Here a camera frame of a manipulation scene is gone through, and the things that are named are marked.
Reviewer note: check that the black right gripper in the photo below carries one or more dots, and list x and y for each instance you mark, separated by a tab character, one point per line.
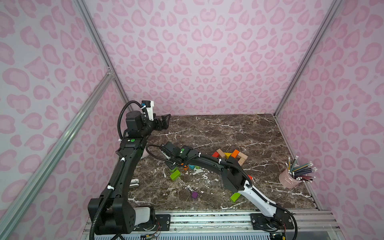
169	149

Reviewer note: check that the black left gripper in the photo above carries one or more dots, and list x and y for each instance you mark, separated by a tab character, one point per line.
162	122

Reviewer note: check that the natural wood block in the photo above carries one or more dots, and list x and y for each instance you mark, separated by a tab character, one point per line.
221	153
242	156
241	161

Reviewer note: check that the yellow triangle block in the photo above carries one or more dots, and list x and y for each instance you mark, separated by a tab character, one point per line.
228	154

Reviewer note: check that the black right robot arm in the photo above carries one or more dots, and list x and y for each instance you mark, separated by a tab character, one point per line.
233	176

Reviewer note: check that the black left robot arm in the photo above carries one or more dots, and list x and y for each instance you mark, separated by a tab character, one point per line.
111	213

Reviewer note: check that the pink pencil case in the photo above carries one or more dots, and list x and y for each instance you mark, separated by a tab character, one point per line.
145	154

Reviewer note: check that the purple cube block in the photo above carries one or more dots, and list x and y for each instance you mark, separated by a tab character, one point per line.
194	195

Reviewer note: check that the white stapler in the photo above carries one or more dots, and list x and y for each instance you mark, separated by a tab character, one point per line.
134	183

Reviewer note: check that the green block bottom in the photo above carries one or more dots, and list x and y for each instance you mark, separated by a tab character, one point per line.
235	197

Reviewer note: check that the pink pencil cup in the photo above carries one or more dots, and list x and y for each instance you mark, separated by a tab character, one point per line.
287	180

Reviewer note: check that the bundle of pencils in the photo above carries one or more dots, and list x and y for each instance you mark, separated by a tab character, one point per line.
301	172

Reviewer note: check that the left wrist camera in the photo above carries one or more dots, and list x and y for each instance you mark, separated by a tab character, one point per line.
148	109

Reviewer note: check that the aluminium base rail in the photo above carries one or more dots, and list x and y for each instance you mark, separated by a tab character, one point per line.
237	225

